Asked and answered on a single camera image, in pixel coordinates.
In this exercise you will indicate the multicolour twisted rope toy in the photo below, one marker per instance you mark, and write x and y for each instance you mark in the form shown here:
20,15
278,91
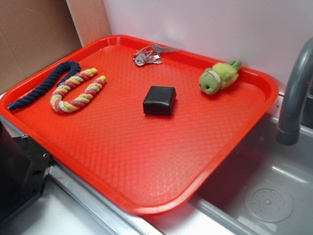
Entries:
60,106

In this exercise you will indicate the dark blue rope toy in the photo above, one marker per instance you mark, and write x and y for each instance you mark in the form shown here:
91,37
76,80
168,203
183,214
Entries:
69,67

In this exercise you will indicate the green plush animal toy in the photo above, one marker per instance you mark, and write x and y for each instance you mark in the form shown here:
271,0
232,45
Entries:
219,76

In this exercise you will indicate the red plastic tray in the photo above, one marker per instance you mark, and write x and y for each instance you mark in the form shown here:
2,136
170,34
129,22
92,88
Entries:
145,164

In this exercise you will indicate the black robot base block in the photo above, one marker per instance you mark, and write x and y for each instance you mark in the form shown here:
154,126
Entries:
24,166

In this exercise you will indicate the black square box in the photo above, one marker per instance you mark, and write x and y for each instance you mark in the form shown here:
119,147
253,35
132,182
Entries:
159,101

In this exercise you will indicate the brown cardboard panel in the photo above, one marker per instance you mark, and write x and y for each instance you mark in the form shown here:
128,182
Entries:
36,33

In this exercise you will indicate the grey plastic sink basin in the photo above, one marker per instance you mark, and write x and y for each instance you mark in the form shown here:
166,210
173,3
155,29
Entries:
262,188

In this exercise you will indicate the grey sink faucet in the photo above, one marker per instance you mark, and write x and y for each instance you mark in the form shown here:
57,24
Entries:
297,105

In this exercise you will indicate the bunch of silver keys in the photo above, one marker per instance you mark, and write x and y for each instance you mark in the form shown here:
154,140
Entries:
151,54

